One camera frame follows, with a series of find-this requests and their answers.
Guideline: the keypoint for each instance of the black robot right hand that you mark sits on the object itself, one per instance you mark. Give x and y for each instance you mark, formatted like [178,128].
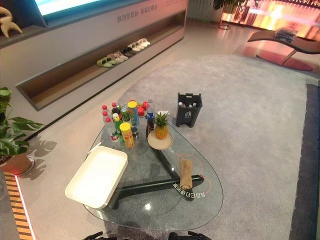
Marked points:
[197,236]

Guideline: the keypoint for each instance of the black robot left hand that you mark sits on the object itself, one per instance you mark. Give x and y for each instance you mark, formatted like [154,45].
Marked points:
[93,236]

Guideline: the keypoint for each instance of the white rectangular basket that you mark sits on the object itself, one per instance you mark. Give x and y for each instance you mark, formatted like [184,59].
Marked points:
[96,176]

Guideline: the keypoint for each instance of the brown rolled cloth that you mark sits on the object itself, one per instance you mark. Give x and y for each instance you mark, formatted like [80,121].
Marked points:
[186,173]

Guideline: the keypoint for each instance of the yellow black striped strip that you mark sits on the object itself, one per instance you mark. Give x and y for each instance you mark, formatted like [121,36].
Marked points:
[18,210]

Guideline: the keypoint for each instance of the beige round plate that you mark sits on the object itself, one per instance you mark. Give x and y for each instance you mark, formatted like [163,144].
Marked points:
[156,144]

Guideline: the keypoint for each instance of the terracotta plant pot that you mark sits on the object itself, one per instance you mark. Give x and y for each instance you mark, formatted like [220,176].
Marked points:
[15,165]

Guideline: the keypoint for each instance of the yellow lid orange chip can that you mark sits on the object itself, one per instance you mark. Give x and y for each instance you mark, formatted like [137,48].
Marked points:
[127,136]

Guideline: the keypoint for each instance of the green soda bottle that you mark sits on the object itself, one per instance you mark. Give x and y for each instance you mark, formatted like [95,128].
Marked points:
[117,126]

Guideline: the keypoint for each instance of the pineapple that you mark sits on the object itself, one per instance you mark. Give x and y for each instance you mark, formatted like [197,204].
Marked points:
[161,128]

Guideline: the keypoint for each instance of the dark cola bottle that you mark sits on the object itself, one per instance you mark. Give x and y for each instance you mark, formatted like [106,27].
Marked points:
[150,125]

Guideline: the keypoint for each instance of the black waste bin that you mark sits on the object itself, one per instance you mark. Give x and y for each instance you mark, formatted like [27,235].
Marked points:
[188,113]

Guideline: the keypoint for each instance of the grey round rug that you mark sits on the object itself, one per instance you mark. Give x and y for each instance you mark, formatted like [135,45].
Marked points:
[250,125]

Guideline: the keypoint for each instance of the dark soda bottle red cap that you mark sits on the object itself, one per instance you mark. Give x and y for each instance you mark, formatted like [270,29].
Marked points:
[115,110]

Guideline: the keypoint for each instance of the yellow lid green chip can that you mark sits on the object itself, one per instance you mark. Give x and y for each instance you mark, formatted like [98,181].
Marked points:
[133,113]

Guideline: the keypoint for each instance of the green leafy potted plant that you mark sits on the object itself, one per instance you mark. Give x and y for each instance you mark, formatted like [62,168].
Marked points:
[13,130]

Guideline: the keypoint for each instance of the blue label clear bottle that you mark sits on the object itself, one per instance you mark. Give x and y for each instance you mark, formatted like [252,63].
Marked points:
[150,112]

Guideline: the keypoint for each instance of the dark grey carpet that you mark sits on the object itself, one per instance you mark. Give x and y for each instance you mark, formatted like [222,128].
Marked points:
[308,162]

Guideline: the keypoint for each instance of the bowl of red fruit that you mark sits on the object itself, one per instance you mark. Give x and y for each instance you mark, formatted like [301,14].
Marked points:
[142,110]

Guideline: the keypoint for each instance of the green slipper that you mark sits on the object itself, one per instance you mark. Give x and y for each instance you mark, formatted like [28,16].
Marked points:
[103,63]
[110,60]

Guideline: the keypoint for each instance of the beige sneaker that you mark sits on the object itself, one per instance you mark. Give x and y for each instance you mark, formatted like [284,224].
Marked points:
[121,54]
[115,57]

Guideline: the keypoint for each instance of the grey low shelf cabinet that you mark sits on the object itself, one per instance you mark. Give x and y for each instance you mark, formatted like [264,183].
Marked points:
[75,50]

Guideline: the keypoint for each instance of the dark brown shoe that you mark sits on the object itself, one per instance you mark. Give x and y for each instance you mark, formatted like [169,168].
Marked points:
[128,52]

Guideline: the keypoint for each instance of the white slipper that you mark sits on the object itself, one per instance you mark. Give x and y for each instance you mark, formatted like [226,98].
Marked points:
[135,47]
[143,41]

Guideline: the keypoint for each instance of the red oval floor mat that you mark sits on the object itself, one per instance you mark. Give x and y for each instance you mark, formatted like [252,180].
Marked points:
[272,56]

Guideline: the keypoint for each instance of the curved dark lounge bench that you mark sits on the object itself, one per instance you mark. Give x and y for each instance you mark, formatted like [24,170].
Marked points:
[305,46]

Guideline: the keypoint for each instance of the beige abstract sculpture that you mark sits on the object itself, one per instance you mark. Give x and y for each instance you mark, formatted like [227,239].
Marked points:
[7,23]

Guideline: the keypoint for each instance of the tall plant on stand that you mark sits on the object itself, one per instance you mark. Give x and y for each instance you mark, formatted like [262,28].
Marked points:
[226,5]

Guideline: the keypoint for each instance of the black table base frame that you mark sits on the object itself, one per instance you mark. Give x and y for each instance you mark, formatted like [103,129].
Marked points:
[160,183]

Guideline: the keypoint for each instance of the wall display screen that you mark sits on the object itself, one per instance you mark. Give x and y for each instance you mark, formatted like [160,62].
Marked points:
[87,5]

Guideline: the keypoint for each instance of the glowing orange led wall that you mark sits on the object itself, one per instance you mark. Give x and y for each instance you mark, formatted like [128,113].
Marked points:
[275,15]

